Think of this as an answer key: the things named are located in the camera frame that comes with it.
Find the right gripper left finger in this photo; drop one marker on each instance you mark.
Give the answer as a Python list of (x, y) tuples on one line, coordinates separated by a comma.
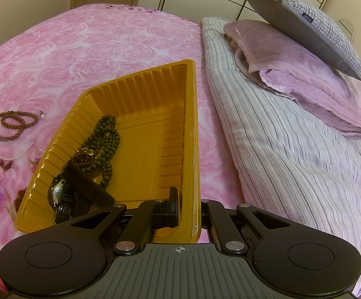
[(145, 220)]

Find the black strap watch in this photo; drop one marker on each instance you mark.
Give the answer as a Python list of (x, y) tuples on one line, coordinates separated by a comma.
[(65, 202)]

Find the round wall mirror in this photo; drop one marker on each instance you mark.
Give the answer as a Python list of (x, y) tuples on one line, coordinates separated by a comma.
[(347, 27)]

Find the orange plastic tray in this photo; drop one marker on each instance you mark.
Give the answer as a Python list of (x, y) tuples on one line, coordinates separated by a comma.
[(157, 120)]

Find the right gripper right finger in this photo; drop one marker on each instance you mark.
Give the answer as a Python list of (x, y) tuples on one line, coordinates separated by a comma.
[(221, 229)]

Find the grey checked pillow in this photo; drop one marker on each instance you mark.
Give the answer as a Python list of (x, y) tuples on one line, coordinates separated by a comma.
[(313, 29)]

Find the black rectangular case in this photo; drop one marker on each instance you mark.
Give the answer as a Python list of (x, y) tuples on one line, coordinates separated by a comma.
[(86, 186)]

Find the purple pillow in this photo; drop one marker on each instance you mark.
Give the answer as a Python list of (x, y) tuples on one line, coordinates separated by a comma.
[(279, 64)]

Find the pink floral blanket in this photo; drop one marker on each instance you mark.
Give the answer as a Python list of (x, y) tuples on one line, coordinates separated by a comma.
[(45, 69)]

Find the striped grey duvet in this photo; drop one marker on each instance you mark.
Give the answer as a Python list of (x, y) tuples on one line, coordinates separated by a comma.
[(288, 161)]

